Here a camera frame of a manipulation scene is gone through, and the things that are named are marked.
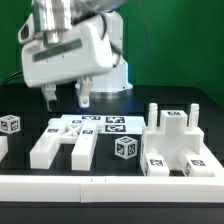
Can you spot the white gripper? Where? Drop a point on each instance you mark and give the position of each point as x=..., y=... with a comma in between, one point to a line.
x=83, y=50

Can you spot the white chair back piece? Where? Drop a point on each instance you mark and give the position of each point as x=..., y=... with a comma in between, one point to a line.
x=82, y=136

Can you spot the small white tag cube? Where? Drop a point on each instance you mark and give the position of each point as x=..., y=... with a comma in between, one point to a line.
x=126, y=147

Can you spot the white chair seat block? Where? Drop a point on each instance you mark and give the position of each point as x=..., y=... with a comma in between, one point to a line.
x=170, y=132

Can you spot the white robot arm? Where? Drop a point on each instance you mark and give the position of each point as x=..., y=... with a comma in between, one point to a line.
x=58, y=15

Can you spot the white tag sheet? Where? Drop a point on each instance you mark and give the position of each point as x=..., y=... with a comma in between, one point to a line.
x=108, y=124

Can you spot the white tag cube far left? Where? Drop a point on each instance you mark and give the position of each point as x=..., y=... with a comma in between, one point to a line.
x=10, y=124

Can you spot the white block left edge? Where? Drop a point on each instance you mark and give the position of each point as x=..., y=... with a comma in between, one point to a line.
x=3, y=147

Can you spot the white front fence rail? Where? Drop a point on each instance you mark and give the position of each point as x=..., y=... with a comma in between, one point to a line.
x=95, y=189

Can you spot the white fence rail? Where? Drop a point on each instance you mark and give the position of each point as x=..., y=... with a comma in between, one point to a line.
x=95, y=189
x=211, y=161

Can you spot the white right fence rail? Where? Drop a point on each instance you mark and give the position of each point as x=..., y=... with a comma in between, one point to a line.
x=211, y=161

